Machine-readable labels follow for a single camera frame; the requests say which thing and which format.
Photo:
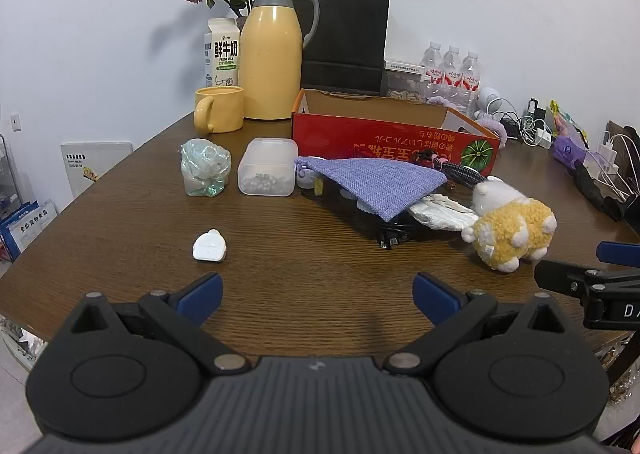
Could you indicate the clear plastic bead box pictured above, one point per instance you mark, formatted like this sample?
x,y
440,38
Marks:
x,y
265,164

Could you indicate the red cardboard box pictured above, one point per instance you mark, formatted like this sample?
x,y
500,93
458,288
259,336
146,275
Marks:
x,y
380,139

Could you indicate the clear water bottle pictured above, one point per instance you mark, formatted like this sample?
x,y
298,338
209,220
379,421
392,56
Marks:
x,y
451,71
432,64
470,79

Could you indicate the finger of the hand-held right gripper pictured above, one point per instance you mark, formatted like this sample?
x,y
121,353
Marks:
x,y
620,253
560,276

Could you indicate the black cloth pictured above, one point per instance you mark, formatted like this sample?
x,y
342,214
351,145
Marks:
x,y
597,189

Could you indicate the white round lid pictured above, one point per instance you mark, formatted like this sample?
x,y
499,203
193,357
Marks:
x,y
364,204

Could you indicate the white charger block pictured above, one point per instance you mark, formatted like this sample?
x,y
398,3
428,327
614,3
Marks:
x,y
544,139

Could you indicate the yellow thermos jug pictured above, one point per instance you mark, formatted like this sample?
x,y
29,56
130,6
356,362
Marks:
x,y
270,59

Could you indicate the small white charger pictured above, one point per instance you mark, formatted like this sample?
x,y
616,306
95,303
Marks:
x,y
207,248

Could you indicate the white bottle cap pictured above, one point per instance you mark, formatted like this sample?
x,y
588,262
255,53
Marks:
x,y
305,179

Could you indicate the white milk carton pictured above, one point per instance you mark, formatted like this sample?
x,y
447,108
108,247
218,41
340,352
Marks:
x,y
220,54

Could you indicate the purple woven pouch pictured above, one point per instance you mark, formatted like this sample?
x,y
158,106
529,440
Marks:
x,y
380,184

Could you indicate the yellow mug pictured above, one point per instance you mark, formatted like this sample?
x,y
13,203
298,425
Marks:
x,y
225,111

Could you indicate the clear plastic bag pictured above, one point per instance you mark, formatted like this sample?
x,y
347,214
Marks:
x,y
202,166

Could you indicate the blue printed packets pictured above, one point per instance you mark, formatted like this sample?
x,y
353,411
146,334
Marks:
x,y
27,229

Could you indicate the clear food container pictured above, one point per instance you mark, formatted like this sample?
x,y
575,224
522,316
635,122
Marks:
x,y
405,84

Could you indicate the white wall switch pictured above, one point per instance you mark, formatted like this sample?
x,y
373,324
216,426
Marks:
x,y
16,121

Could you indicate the black paper bag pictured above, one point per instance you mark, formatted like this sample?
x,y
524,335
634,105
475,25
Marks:
x,y
345,34

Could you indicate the white knitted cloth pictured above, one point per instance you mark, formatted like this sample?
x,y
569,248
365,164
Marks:
x,y
440,216

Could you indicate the yellow and white plush toy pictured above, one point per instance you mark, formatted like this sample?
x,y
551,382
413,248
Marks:
x,y
510,229

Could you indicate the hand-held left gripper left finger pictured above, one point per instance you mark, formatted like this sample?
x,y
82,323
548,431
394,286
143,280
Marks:
x,y
202,291

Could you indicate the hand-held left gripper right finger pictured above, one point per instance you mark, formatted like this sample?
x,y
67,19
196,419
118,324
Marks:
x,y
432,296

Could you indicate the colourful snack packet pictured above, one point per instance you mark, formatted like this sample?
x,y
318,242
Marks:
x,y
567,119

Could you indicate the purple fluffy headband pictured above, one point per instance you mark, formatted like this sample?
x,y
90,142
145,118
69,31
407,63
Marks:
x,y
492,126
440,100

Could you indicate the purple bag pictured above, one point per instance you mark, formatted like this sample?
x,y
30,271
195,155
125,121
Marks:
x,y
567,151

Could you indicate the white flat panel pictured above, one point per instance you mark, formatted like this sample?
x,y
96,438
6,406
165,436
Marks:
x,y
95,164

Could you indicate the black power adapter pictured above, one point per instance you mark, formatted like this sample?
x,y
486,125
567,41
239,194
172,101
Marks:
x,y
534,111

